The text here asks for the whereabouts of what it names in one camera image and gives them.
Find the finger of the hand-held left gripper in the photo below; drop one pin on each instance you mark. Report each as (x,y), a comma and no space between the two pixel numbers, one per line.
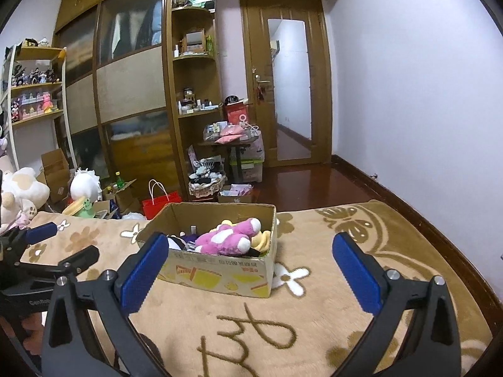
(41,231)
(84,255)

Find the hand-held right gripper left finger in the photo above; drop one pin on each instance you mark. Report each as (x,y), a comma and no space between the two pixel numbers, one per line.
(145,271)

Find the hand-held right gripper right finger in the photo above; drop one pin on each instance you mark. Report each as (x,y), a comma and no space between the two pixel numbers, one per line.
(355,271)

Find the printed cardboard box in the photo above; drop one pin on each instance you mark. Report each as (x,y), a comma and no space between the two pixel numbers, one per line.
(220,271)

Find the pink white plush toy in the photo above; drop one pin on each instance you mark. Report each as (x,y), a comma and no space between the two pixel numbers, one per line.
(224,239)

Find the yellow plush toy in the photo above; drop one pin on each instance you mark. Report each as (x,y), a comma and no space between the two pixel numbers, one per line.
(261,243)

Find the person's left hand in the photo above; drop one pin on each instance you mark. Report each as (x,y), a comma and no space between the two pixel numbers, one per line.
(33,341)

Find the pale pink plush toy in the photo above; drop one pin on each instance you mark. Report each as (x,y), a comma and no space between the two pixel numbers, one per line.
(25,218)

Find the green frog toy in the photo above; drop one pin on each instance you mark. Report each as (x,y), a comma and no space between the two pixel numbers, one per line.
(84,206)

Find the cream plush with brown patches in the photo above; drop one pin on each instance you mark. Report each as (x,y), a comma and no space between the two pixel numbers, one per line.
(23,184)

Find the purple plush toy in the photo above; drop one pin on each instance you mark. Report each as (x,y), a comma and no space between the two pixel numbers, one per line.
(192,238)

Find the white round plush toy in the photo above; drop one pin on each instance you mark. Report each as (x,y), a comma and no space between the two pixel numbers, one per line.
(84,186)

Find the open plain cardboard box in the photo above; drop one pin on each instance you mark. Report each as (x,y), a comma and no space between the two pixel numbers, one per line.
(55,169)

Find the red paper bag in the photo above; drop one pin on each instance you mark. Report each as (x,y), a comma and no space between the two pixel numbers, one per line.
(157,206)

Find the cardboard box with bottles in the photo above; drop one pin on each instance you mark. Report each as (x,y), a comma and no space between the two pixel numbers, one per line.
(125,196)

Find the green bottle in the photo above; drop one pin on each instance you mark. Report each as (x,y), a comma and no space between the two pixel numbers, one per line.
(119,182)

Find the basket with black-white socks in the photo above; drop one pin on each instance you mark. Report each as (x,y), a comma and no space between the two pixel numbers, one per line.
(206,188)

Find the white display shelf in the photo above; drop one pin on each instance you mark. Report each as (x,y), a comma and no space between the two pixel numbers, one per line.
(37,119)

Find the small flat cardboard box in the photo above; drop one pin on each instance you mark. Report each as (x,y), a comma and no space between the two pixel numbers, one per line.
(235,198)

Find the small wooden table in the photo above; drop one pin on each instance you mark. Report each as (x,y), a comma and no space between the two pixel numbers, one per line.
(234,161)

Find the clear plastic storage box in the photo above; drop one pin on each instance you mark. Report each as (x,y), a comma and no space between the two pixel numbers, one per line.
(251,169)

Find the rows of small figurines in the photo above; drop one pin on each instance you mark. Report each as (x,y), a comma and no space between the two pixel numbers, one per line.
(31,76)

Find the pink cushion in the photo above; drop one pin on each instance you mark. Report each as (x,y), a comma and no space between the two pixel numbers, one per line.
(230,131)

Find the wooden wardrobe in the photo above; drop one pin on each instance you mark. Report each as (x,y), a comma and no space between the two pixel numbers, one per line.
(129,82)

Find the group of cosmetic bottles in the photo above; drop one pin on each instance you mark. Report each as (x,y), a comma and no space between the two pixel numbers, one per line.
(196,104)

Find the red box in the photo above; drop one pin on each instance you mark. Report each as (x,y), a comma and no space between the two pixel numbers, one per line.
(235,112)

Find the wooden corner shelf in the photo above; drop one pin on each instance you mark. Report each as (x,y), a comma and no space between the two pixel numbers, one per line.
(175,86)

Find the red key bunch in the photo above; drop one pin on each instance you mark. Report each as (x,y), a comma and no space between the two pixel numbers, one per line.
(259,94)

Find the small wooden framed mirror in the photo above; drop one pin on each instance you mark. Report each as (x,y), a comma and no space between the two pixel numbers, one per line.
(194,39)

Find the wooden door with glass panel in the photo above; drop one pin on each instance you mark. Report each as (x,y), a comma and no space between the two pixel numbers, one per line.
(255,47)

